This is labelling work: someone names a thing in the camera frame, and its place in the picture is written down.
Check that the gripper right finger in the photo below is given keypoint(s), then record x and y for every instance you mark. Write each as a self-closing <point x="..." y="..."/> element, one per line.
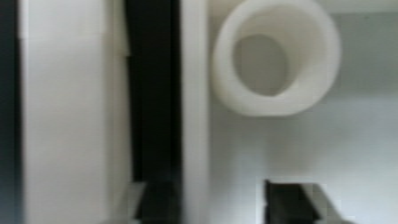
<point x="329" y="216"/>

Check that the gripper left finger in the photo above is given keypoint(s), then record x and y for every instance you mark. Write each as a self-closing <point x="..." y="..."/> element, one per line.
<point x="128" y="203"/>

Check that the white square table top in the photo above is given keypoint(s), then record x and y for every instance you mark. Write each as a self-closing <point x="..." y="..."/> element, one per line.
<point x="290" y="106"/>

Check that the white U-shaped fence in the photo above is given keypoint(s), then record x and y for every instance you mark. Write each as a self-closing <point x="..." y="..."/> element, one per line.
<point x="75" y="112"/>

